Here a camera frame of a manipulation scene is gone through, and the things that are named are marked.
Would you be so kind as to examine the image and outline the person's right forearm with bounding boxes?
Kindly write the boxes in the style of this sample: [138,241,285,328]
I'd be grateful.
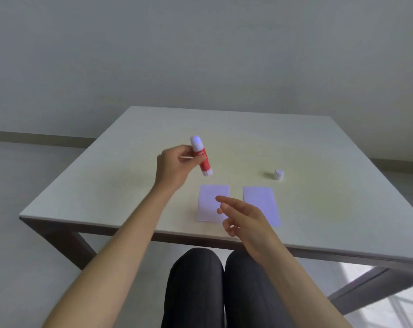
[242,236,353,328]

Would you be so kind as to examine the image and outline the white paper card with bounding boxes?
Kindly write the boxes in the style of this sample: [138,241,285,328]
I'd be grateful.
[196,184,230,224]
[243,186,282,227]

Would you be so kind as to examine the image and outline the person's left forearm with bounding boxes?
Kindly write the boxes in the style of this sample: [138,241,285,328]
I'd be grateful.
[42,184,181,328]

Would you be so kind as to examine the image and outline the red and white glue stick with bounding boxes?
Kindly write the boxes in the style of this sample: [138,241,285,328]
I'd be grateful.
[190,136,214,177]

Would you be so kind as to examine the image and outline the person's right hand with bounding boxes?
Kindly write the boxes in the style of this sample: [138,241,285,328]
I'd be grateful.
[215,196,279,254]

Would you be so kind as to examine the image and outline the person's left hand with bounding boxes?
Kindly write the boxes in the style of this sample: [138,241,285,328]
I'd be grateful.
[154,145,207,195]

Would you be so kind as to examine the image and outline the black trousers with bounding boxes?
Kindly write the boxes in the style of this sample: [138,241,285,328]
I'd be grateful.
[161,248,296,328]

